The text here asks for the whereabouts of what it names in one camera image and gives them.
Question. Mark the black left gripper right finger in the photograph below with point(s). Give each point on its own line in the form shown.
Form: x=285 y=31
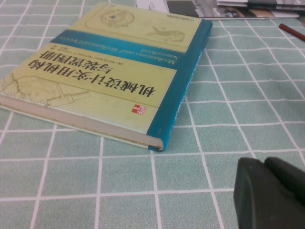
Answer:
x=288 y=176

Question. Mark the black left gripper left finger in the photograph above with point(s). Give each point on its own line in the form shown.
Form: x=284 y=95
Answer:
x=257 y=198

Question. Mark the thin dark red pen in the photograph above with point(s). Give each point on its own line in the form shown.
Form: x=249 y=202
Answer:
x=293 y=32

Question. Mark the green checked tablecloth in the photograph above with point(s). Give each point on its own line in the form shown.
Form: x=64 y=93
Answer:
x=95 y=190

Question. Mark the open glossy magazine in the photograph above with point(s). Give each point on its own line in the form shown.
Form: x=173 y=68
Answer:
x=238 y=12

